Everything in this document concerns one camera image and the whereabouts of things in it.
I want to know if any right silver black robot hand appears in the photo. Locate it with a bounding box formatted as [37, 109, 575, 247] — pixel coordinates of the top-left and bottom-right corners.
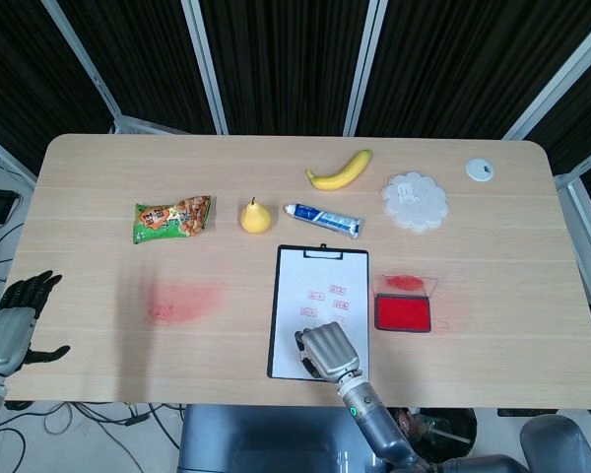
[295, 321, 363, 383]

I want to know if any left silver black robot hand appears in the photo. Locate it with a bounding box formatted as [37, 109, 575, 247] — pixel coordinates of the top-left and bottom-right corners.
[0, 269, 72, 373]

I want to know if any black clipboard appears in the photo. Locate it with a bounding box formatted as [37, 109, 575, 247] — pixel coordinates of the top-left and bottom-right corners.
[266, 242, 371, 383]

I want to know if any white stamped paper sheet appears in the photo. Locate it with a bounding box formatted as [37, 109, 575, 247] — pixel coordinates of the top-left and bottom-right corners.
[270, 248, 368, 380]

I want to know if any red ink pad clear lid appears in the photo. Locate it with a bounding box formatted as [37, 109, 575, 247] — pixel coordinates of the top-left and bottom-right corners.
[372, 273, 439, 334]

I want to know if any grey-blue robot torso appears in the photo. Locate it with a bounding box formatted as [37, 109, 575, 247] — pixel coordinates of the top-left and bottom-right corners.
[178, 404, 390, 473]

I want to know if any blue white toothpaste tube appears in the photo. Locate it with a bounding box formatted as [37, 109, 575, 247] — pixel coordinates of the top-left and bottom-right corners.
[282, 202, 366, 240]

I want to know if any black trash bin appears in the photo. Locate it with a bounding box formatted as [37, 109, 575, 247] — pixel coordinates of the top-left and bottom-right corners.
[391, 407, 477, 464]

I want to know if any yellow pear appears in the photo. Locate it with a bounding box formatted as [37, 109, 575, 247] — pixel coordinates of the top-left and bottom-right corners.
[239, 196, 272, 235]

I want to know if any white flower-shaped plastic palette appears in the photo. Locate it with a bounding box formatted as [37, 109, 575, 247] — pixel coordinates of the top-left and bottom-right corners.
[379, 169, 449, 233]

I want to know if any yellow banana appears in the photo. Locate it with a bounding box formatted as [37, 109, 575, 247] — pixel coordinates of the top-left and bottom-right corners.
[304, 149, 374, 192]

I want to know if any green snack bag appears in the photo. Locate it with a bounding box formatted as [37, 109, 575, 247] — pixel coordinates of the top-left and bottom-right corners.
[131, 194, 213, 246]

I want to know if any white round cable grommet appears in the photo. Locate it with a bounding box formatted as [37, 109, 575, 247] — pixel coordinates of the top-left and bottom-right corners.
[465, 157, 496, 182]

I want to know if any white partition post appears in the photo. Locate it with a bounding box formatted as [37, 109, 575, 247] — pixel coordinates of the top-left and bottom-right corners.
[41, 0, 125, 134]
[343, 0, 388, 137]
[501, 22, 591, 142]
[180, 0, 229, 135]

